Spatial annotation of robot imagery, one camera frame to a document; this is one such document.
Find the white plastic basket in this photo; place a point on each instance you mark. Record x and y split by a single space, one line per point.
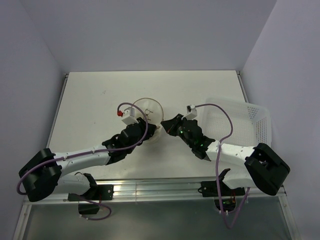
251 123

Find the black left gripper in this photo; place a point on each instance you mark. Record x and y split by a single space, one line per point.
150 128

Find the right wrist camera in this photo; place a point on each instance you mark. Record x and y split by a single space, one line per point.
191 112

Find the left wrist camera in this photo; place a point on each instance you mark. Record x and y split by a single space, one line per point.
128 116

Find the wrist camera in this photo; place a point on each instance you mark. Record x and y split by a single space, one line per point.
191 112
128 116

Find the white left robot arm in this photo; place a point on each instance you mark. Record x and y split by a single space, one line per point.
54 173

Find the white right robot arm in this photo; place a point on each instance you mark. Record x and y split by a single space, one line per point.
244 166

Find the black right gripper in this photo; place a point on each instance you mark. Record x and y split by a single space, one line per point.
170 125

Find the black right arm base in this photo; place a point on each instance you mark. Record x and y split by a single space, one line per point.
210 189

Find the aluminium table rail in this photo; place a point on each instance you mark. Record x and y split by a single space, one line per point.
150 190

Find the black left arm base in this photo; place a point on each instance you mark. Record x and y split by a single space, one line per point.
94 197

